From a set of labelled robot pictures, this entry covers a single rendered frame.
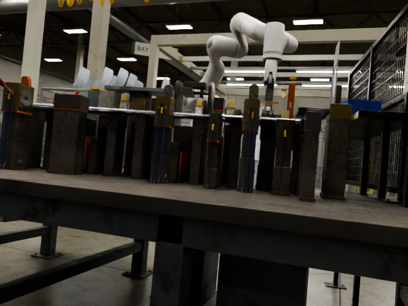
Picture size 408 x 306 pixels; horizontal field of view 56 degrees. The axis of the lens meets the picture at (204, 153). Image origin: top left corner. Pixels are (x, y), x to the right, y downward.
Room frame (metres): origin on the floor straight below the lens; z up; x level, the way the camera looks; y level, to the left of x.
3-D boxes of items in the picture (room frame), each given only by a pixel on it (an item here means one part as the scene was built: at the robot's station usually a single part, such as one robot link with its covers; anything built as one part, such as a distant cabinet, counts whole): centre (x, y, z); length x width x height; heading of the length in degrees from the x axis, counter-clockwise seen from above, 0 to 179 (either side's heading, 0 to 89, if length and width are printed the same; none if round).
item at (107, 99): (1.97, 0.50, 0.90); 0.13 x 0.08 x 0.41; 170
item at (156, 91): (2.11, 0.37, 1.16); 0.37 x 0.14 x 0.02; 80
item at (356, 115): (1.78, -0.72, 1.02); 0.90 x 0.22 x 0.03; 170
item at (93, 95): (2.15, 0.63, 0.92); 0.08 x 0.08 x 0.44; 80
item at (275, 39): (1.66, -0.26, 1.35); 0.09 x 0.08 x 0.13; 115
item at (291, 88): (1.80, -0.38, 0.95); 0.03 x 0.01 x 0.50; 80
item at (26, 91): (1.64, 0.82, 0.88); 0.14 x 0.09 x 0.36; 170
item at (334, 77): (1.60, -0.52, 1.17); 0.12 x 0.01 x 0.34; 170
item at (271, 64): (1.66, -0.26, 1.21); 0.10 x 0.07 x 0.11; 170
